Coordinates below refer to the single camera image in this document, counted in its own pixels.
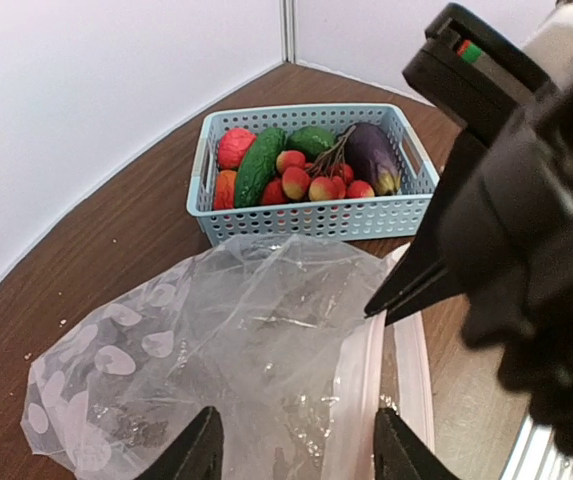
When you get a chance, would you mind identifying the red toy tomato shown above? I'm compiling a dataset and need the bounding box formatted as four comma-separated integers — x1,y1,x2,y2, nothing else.
217,128,257,170

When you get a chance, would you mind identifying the clear zip top bag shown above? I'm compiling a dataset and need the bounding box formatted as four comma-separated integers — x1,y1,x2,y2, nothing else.
21,235,435,479

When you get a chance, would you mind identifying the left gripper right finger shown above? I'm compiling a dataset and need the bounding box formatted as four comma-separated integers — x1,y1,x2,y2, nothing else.
373,408,458,480

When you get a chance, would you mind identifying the orange red toy pepper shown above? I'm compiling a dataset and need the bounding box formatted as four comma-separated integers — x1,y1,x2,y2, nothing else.
213,170,237,210

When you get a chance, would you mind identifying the light blue plastic basket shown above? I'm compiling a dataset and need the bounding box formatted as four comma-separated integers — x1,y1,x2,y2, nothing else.
187,103,439,245

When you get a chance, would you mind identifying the right aluminium frame post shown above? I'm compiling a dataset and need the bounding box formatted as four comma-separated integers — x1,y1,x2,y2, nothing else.
280,0,297,64

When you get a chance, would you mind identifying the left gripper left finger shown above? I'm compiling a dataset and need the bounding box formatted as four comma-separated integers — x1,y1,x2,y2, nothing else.
138,406,224,480

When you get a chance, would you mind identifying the green toy cucumber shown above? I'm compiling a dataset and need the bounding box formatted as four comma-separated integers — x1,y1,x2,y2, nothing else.
234,127,286,208

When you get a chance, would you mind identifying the green toy avocado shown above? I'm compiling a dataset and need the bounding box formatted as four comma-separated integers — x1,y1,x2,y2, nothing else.
286,126,337,162

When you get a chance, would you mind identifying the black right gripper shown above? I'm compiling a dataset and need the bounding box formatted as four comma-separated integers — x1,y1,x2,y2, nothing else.
365,2,573,461

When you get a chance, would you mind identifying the purple toy eggplant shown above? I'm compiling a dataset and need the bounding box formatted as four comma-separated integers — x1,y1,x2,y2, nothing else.
343,122,401,196

